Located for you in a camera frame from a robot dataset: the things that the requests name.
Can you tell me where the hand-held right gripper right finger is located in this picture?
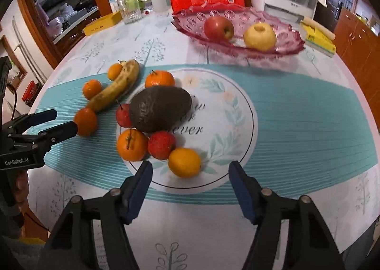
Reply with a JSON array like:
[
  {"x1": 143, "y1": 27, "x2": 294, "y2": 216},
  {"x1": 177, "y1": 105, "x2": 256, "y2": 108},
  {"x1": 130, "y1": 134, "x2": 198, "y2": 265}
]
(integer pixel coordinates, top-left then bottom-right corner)
[{"x1": 228, "y1": 161, "x2": 346, "y2": 270}]

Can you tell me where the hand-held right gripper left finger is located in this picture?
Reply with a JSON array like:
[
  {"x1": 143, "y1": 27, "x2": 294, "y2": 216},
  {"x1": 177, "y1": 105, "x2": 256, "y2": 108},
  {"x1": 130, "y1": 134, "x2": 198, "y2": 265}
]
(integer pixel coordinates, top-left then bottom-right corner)
[{"x1": 44, "y1": 161, "x2": 153, "y2": 270}]

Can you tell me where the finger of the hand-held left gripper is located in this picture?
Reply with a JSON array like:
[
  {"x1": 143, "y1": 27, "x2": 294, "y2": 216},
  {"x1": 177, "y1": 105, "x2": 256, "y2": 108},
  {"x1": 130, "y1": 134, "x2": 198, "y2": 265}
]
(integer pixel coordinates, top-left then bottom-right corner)
[
  {"x1": 10, "y1": 109, "x2": 58, "y2": 134},
  {"x1": 28, "y1": 122, "x2": 78, "y2": 152}
]

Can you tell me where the small orange tangerine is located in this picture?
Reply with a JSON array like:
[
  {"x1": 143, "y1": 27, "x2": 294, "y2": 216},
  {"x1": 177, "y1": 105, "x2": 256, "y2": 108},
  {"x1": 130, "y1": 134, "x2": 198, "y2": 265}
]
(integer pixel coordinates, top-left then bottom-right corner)
[
  {"x1": 82, "y1": 79, "x2": 103, "y2": 100},
  {"x1": 145, "y1": 70, "x2": 176, "y2": 88},
  {"x1": 73, "y1": 107, "x2": 98, "y2": 137},
  {"x1": 107, "y1": 63, "x2": 124, "y2": 81},
  {"x1": 116, "y1": 128, "x2": 149, "y2": 162}
]

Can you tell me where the red bumpy round fruit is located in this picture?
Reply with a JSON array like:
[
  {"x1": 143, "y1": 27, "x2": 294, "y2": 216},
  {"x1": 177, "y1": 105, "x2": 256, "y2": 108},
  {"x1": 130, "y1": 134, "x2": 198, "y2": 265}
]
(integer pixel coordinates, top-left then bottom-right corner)
[{"x1": 147, "y1": 131, "x2": 176, "y2": 160}]

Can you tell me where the yellow-orange round citrus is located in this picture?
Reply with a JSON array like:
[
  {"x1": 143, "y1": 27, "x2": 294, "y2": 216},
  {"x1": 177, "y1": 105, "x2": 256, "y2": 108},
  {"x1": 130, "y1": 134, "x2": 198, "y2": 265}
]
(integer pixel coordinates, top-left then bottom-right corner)
[{"x1": 168, "y1": 147, "x2": 202, "y2": 178}]

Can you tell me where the spotted yellow banana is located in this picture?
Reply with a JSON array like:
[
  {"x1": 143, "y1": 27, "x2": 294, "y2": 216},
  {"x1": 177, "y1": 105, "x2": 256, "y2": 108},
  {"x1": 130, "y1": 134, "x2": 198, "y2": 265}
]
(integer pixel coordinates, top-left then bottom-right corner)
[{"x1": 86, "y1": 59, "x2": 140, "y2": 113}]

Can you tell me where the dark green avocado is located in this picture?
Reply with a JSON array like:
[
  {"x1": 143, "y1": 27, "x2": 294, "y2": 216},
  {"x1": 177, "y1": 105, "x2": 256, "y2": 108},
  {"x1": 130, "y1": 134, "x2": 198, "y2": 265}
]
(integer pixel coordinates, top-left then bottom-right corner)
[{"x1": 129, "y1": 86, "x2": 193, "y2": 133}]

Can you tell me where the pink glass bowl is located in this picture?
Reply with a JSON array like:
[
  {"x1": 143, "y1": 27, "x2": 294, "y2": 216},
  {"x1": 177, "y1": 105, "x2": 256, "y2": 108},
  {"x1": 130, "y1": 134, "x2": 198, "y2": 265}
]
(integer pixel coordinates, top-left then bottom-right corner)
[{"x1": 171, "y1": 6, "x2": 306, "y2": 61}]

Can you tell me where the person's left hand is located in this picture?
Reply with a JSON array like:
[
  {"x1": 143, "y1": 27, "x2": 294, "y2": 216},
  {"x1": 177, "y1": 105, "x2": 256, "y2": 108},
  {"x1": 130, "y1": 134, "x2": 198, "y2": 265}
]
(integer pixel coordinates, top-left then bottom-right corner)
[{"x1": 15, "y1": 171, "x2": 29, "y2": 208}]

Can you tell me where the red box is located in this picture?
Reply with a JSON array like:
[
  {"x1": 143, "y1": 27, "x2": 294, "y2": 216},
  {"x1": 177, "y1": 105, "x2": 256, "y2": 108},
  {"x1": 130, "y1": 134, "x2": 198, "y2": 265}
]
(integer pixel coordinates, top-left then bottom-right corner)
[{"x1": 22, "y1": 80, "x2": 38, "y2": 101}]

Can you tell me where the small red apple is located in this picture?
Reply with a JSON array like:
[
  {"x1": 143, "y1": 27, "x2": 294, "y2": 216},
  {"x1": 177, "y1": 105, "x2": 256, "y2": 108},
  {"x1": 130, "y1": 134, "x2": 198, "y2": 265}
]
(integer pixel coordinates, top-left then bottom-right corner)
[{"x1": 116, "y1": 101, "x2": 133, "y2": 128}]

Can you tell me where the kitchen counter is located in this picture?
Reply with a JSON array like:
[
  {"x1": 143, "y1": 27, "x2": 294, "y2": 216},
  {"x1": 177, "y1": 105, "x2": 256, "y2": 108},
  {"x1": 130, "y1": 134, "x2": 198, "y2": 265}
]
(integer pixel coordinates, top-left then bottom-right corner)
[{"x1": 52, "y1": 6, "x2": 101, "y2": 45}]

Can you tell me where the yellow tin box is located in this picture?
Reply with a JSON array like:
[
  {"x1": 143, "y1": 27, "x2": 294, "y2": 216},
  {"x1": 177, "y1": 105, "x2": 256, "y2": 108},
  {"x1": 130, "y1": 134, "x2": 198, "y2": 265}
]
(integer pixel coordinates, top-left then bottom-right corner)
[{"x1": 82, "y1": 10, "x2": 123, "y2": 37}]

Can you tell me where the clear drinking glass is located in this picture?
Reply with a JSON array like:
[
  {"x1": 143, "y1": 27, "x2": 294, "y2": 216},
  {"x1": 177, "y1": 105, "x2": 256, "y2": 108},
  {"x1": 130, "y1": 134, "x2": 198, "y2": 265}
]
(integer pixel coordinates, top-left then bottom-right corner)
[{"x1": 117, "y1": 0, "x2": 141, "y2": 25}]

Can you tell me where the blue white carton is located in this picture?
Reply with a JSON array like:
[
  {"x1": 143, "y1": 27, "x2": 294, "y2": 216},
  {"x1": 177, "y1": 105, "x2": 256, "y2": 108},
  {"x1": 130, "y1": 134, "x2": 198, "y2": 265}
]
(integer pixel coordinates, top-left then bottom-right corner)
[{"x1": 107, "y1": 0, "x2": 123, "y2": 15}]

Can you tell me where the yellow apple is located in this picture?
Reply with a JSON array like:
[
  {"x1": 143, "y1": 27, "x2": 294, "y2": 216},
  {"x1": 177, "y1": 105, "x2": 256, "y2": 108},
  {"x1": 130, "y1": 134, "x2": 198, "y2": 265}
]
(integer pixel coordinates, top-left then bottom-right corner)
[{"x1": 244, "y1": 22, "x2": 277, "y2": 51}]

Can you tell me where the yellow packet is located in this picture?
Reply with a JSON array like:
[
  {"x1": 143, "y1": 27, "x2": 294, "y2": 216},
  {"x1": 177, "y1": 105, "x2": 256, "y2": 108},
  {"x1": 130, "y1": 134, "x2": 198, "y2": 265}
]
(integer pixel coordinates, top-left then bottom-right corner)
[{"x1": 299, "y1": 24, "x2": 337, "y2": 58}]

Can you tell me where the large red apple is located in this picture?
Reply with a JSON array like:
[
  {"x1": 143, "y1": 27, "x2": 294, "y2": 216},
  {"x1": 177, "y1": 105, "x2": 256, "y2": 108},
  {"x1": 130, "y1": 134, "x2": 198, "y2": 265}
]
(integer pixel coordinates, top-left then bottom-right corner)
[{"x1": 204, "y1": 16, "x2": 235, "y2": 42}]

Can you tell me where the cream stick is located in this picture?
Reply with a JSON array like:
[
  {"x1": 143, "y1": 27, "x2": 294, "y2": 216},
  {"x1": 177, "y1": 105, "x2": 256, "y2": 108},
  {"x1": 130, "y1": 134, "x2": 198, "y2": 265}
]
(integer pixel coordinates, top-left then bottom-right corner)
[{"x1": 300, "y1": 17, "x2": 336, "y2": 40}]

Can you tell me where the wooden cabinet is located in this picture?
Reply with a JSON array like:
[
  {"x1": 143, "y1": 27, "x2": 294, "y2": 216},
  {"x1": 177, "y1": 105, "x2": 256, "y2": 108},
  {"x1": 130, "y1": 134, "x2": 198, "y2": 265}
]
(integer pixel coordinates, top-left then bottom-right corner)
[{"x1": 334, "y1": 0, "x2": 380, "y2": 128}]

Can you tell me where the black cable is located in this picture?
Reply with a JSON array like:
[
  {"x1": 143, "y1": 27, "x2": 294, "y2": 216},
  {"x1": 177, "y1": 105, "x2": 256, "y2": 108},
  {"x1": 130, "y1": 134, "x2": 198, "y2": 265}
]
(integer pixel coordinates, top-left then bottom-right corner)
[{"x1": 7, "y1": 84, "x2": 18, "y2": 121}]

